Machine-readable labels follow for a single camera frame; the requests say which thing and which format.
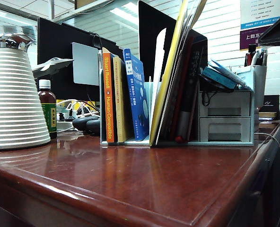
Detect blue book with white circles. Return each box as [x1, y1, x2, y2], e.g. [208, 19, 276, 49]
[122, 48, 150, 142]

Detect tan flat book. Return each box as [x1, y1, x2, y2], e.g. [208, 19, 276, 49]
[258, 111, 278, 119]

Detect dark book with Chinese title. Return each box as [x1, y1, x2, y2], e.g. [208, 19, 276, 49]
[177, 40, 208, 140]

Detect red thin book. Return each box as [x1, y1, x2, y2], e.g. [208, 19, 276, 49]
[169, 35, 194, 140]

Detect light blue desktop bookshelf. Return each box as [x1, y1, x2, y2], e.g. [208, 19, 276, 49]
[99, 49, 255, 146]

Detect yellow paperback book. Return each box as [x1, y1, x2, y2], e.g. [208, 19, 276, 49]
[113, 56, 134, 143]

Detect orange Human Compatible book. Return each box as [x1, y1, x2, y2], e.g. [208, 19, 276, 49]
[102, 47, 118, 144]

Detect blue grey pen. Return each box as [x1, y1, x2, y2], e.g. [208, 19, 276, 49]
[261, 46, 268, 66]

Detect white pen cup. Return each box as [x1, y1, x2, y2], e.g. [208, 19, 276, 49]
[250, 65, 267, 108]

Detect white window blinds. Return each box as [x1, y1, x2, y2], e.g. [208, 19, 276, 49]
[128, 0, 280, 114]

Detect light blue booklet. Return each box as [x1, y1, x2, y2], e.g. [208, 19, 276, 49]
[207, 59, 253, 92]

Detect small black box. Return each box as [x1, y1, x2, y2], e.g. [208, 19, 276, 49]
[262, 95, 280, 113]

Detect teal notebook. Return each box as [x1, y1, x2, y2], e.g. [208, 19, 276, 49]
[200, 66, 237, 90]

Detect white organizer drawer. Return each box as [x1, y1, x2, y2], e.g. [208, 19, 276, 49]
[199, 117, 251, 142]
[199, 91, 251, 117]

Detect leaning folders and books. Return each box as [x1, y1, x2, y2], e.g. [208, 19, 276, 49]
[158, 0, 208, 142]

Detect white curved sheet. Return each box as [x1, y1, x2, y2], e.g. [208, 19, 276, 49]
[151, 27, 167, 107]

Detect black upright panel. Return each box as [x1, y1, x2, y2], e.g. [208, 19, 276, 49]
[138, 0, 209, 83]

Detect yellow file folder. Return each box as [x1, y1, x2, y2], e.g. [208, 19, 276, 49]
[149, 0, 190, 146]

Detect white tube with red cap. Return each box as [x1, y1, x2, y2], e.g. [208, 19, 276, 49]
[175, 110, 191, 143]

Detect black monitor clip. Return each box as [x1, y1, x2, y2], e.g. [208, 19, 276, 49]
[89, 31, 103, 50]

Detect grey rectangular card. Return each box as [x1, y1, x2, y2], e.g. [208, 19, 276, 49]
[71, 42, 100, 86]

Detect black computer mouse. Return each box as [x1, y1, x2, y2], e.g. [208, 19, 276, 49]
[72, 115, 101, 136]

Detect black computer monitor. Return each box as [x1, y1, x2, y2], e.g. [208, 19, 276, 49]
[37, 17, 130, 102]

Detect white model aircraft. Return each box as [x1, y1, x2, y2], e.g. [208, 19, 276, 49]
[32, 57, 74, 79]

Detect white power strip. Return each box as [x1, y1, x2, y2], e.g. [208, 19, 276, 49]
[56, 111, 75, 130]

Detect brown bottle with green label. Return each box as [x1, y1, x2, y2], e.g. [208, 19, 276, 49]
[37, 79, 58, 140]

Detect white ribbed thermos jug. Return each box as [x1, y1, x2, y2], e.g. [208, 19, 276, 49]
[0, 32, 52, 151]

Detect white and purple wall poster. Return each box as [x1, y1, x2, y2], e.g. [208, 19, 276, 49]
[239, 0, 280, 51]

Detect black cable loop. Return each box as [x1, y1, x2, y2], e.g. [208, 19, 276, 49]
[200, 91, 218, 106]

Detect thin white charging cable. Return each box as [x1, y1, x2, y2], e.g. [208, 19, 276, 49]
[254, 132, 280, 227]

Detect white tangled cable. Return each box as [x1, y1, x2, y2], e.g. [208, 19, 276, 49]
[56, 98, 100, 119]

